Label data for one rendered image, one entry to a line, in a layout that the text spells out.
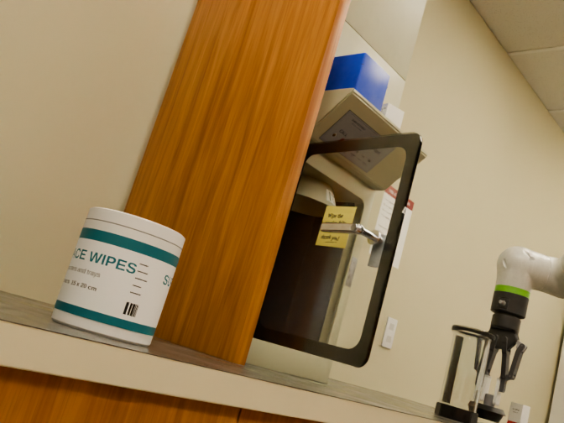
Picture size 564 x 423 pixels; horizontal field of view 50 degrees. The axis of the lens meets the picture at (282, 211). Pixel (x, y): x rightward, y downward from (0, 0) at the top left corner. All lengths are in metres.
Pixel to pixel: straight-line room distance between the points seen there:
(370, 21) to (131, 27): 0.57
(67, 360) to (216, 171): 0.71
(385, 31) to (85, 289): 1.03
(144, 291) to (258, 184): 0.46
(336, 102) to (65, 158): 0.61
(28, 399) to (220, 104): 0.85
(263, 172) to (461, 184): 1.75
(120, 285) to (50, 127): 0.72
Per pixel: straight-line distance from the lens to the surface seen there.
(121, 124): 1.51
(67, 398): 0.70
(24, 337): 0.62
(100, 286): 0.77
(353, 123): 1.29
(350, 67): 1.30
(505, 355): 1.77
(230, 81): 1.38
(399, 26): 1.61
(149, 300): 0.78
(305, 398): 0.90
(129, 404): 0.74
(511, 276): 1.77
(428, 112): 2.57
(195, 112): 1.42
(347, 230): 1.00
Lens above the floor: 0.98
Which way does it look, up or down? 12 degrees up
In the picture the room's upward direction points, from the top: 16 degrees clockwise
